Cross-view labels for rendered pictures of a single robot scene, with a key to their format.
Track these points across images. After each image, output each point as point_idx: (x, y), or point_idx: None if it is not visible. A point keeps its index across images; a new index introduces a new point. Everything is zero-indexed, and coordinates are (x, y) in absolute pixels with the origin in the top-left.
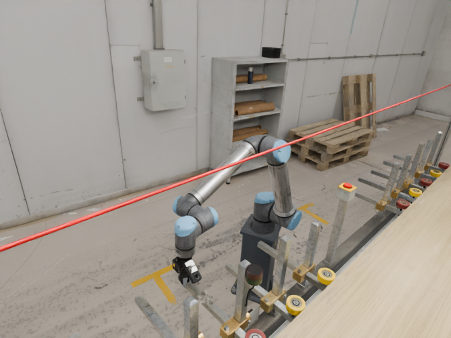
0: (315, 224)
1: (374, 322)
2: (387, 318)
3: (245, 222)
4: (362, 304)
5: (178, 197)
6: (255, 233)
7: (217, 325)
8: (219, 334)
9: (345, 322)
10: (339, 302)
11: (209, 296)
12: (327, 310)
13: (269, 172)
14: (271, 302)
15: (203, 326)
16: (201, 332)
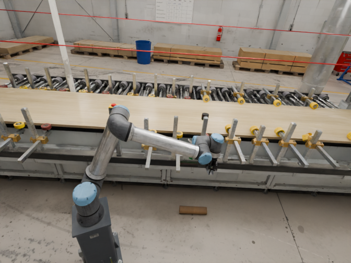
0: (148, 118)
1: (163, 118)
2: (158, 117)
3: (93, 228)
4: (158, 121)
5: (207, 153)
6: (104, 213)
7: (155, 248)
8: (160, 241)
9: (171, 122)
10: (163, 126)
11: None
12: (171, 127)
13: (116, 141)
14: None
15: (163, 255)
16: (167, 252)
